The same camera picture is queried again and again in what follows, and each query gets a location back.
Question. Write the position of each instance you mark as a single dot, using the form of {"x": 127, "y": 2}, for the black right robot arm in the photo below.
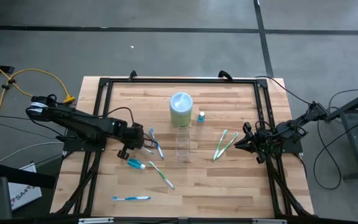
{"x": 294, "y": 129}

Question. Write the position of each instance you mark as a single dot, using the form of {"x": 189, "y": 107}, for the black frame clip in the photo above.
{"x": 225, "y": 74}
{"x": 132, "y": 75}

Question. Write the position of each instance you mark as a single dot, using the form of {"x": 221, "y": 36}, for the black aluminium table frame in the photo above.
{"x": 182, "y": 80}

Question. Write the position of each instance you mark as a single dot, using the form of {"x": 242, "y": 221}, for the black beam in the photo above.
{"x": 26, "y": 177}

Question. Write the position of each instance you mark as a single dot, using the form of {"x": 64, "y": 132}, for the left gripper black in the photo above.
{"x": 135, "y": 137}

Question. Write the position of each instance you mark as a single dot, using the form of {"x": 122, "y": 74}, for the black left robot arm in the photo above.
{"x": 89, "y": 126}

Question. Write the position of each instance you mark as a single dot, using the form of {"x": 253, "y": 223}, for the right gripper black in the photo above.
{"x": 264, "y": 141}

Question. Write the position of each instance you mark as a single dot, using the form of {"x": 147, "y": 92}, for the clear plastic holder cup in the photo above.
{"x": 182, "y": 149}

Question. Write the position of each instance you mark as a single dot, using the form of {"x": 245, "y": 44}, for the white printed cardboard box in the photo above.
{"x": 23, "y": 196}

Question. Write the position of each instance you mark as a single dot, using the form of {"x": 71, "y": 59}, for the green disinfecting wipes canister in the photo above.
{"x": 181, "y": 105}

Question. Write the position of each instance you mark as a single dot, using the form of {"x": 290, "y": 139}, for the black desk stand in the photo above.
{"x": 351, "y": 137}

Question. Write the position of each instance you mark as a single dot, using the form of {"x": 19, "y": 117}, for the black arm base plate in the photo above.
{"x": 294, "y": 148}
{"x": 76, "y": 146}

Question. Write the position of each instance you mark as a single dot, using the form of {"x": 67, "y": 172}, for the black rig bottom rail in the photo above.
{"x": 151, "y": 221}

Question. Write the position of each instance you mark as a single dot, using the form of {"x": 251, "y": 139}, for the silver bracket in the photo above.
{"x": 95, "y": 220}
{"x": 269, "y": 221}

